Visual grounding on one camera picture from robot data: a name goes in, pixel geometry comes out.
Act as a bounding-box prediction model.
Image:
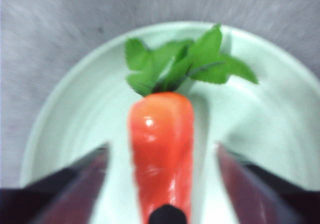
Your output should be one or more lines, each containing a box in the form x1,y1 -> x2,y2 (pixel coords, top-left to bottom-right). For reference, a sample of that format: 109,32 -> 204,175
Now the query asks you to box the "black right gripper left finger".
0,141 -> 111,224

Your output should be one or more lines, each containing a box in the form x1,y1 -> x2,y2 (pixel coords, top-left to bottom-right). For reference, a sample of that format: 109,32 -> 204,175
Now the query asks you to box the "green plate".
19,21 -> 320,224

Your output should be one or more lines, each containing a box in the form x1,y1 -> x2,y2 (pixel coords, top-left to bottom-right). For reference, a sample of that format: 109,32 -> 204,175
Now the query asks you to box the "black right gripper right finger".
215,141 -> 320,224

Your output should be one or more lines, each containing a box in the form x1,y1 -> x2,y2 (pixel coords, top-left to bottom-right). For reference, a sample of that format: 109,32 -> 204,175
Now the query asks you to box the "orange toy carrot with leaves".
124,23 -> 260,224

